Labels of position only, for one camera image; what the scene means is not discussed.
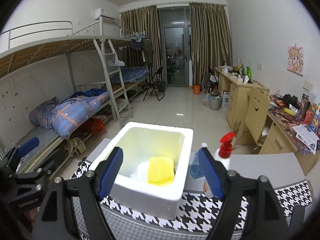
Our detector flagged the black folding chair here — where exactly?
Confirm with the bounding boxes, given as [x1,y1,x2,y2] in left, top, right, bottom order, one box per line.
[143,67,166,102]

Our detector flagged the white bed ladder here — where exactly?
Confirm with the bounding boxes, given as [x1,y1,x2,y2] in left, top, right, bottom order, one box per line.
[93,38,133,128]

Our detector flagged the grey bucket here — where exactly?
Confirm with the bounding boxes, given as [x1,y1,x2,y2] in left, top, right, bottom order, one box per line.
[207,91,223,110]

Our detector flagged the wooden chair with smiley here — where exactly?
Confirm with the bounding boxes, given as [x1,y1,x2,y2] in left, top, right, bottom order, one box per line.
[235,86,270,147]

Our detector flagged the olive crumpled clothing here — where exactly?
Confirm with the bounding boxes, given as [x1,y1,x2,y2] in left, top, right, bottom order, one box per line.
[65,137,87,155]

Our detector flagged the white foam box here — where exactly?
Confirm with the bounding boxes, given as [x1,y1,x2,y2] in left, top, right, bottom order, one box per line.
[89,122,194,220]

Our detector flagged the white cloth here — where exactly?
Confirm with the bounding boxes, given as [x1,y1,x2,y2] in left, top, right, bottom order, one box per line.
[130,162,150,183]

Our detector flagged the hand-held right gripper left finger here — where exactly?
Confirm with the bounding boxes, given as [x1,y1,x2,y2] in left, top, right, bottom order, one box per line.
[32,146,124,240]

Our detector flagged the orange plastic bag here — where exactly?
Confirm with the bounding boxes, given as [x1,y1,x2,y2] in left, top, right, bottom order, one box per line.
[87,118,105,133]

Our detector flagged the dark hanging clothes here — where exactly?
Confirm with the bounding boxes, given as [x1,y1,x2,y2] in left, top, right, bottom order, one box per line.
[130,36,146,50]

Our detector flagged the white air conditioner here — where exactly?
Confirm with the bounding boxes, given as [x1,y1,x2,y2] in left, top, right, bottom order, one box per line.
[95,8,117,21]

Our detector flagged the wooden desk with patterned cover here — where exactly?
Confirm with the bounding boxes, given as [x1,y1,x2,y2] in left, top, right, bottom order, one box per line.
[259,94,320,175]

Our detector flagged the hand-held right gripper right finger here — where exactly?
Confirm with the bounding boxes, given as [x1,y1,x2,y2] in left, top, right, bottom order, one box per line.
[197,147,288,240]

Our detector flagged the cartoon wall poster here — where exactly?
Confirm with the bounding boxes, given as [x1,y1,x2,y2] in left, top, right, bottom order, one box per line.
[287,45,305,76]

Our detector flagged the blue plaid bedding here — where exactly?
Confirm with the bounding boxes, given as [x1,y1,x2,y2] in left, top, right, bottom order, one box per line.
[110,67,150,85]

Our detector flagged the brown curtain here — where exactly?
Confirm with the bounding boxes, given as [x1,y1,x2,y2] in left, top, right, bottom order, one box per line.
[120,5,162,80]
[189,2,233,87]

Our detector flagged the white pump bottle red top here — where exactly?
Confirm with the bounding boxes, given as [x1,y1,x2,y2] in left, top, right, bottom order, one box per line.
[203,132,236,198]

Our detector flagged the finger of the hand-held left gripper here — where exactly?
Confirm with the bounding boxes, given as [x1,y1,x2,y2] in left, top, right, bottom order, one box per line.
[0,137,40,175]
[9,159,57,196]

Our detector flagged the printed papers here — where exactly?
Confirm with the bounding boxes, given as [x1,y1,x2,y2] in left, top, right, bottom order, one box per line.
[292,124,319,145]

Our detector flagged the row of toiletry bottles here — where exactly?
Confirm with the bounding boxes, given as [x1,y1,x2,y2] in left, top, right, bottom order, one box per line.
[299,94,320,133]

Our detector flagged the blue blanket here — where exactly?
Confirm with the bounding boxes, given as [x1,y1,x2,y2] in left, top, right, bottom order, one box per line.
[29,88,110,139]

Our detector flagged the black pouch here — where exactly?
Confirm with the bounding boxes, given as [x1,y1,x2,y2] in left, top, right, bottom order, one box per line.
[282,94,299,108]

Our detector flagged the plain wooden desk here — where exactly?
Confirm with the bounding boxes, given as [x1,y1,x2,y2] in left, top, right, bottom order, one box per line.
[214,67,270,130]

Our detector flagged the houndstooth table cloth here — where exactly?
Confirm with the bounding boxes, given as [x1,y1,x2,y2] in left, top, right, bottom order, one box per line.
[69,160,314,240]

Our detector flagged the white plastic bag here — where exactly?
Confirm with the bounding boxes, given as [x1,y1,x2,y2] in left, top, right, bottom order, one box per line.
[110,54,125,67]

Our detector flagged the metal bunk bed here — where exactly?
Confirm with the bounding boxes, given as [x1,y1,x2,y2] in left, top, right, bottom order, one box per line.
[0,21,150,170]

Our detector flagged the yellow foam net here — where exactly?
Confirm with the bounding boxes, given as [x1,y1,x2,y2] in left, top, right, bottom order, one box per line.
[147,157,175,186]

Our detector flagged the glass balcony door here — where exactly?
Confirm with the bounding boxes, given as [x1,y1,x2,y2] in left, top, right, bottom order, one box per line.
[159,5,192,88]

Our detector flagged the blue spray bottle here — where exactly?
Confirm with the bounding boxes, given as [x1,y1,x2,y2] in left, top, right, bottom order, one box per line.
[190,143,209,180]

